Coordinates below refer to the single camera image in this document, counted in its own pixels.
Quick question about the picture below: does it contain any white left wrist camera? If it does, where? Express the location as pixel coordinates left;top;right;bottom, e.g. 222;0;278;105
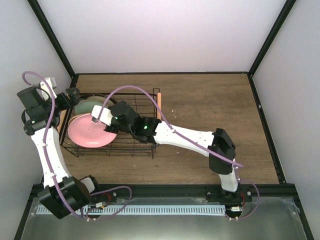
40;77;57;93

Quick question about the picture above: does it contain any black wire dish rack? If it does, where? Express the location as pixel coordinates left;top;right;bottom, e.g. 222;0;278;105
60;89;157;157

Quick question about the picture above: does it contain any pink plastic plate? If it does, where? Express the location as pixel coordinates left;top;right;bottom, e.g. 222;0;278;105
67;113;117;148

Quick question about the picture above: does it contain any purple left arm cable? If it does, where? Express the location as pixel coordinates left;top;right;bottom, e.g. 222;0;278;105
22;71;133;221

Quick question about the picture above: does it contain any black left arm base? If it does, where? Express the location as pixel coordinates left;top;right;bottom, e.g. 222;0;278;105
85;192;116;215

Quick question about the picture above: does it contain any white slotted cable duct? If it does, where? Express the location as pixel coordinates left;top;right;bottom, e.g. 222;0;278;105
36;204;226;215

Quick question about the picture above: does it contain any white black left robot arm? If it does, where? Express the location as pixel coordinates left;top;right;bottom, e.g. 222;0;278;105
17;85;102;219

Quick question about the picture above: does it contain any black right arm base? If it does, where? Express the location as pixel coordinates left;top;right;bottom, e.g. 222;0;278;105
205;184;253;220

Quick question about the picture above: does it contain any black aluminium cage frame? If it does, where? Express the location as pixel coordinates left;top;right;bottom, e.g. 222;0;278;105
28;0;314;240

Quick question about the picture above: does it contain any light blue floral plate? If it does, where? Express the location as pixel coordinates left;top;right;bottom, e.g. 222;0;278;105
74;99;103;115

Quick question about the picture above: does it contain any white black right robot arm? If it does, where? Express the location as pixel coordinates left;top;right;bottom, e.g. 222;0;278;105
100;101;240;202

